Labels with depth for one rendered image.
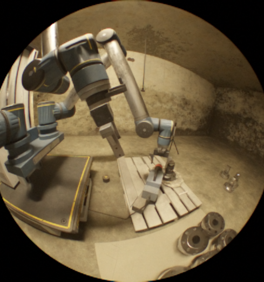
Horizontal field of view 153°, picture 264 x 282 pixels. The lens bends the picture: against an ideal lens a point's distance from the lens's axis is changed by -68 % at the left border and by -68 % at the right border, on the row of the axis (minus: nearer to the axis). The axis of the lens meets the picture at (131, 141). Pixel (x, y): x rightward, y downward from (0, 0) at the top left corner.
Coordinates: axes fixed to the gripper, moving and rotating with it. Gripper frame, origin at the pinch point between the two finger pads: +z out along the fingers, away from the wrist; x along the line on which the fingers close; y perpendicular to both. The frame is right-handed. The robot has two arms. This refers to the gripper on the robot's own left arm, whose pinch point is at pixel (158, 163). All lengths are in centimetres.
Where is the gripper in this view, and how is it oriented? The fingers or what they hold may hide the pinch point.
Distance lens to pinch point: 91.4
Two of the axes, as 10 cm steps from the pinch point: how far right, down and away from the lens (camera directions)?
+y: 3.9, -3.0, 8.7
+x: -9.2, -2.0, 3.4
